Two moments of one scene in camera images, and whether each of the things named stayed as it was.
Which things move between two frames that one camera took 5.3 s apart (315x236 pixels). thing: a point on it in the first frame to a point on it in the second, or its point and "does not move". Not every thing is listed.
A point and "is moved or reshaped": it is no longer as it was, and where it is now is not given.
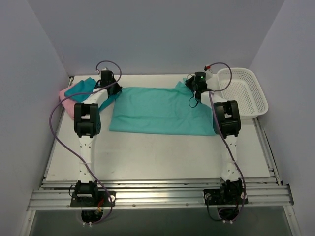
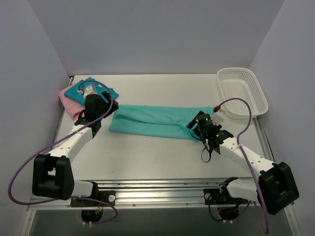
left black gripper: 114,88 to 110,101
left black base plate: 94,198 does not move
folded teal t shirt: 79,91 does not move
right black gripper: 189,81 to 195,121
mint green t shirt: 167,111 is moved or reshaped
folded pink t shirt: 68,103 does not move
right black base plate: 225,196 does not move
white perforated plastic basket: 239,84 does not move
